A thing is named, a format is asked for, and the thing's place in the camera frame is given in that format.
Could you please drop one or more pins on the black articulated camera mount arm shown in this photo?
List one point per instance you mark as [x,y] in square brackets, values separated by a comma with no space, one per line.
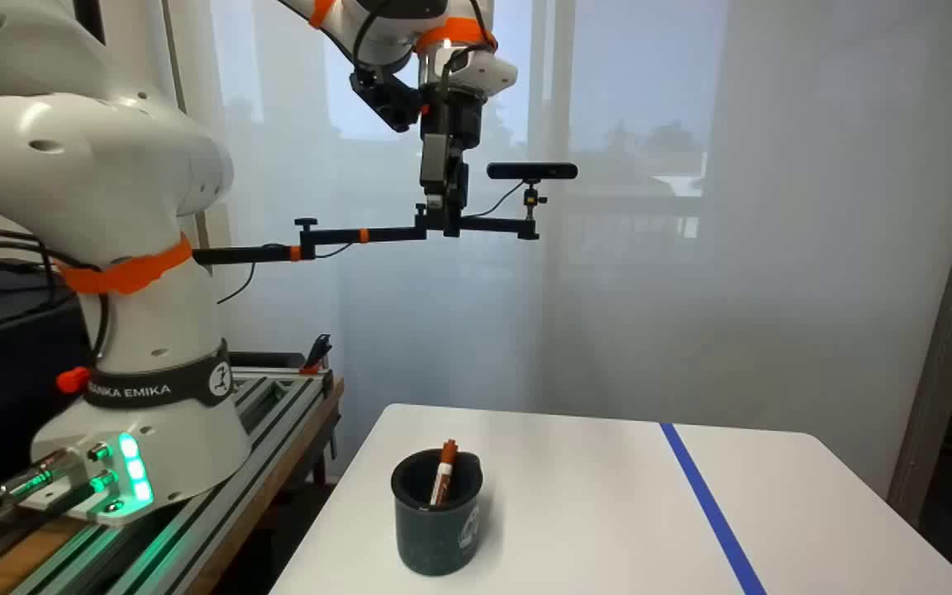
[387,236]

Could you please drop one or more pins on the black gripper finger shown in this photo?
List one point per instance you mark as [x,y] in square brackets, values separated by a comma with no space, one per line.
[454,199]
[431,182]

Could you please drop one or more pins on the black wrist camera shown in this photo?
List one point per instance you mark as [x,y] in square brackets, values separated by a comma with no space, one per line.
[390,102]

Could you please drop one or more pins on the blue tape line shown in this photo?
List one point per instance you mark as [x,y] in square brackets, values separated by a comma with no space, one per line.
[707,506]

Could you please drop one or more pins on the aluminium rail base frame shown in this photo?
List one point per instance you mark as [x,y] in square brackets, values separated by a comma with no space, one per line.
[224,483]

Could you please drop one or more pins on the black bar camera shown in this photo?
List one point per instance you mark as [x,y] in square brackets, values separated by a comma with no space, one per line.
[529,171]

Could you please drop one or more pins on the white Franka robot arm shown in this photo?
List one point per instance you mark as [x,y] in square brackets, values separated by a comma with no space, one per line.
[99,178]

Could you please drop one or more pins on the black equipment case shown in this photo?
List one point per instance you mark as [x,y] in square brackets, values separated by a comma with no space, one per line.
[0,374]

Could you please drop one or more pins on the white sheer curtain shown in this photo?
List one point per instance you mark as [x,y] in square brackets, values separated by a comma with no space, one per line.
[651,285]

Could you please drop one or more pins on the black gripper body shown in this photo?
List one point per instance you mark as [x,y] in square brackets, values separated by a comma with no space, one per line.
[449,121]

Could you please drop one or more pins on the red knob on robot base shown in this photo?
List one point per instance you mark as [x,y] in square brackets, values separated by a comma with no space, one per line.
[75,381]

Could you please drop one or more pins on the dark speckled mug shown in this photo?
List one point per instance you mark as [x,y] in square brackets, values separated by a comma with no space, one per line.
[431,534]

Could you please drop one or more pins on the orange brown whiteboard marker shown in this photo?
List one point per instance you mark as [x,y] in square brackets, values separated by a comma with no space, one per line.
[445,478]

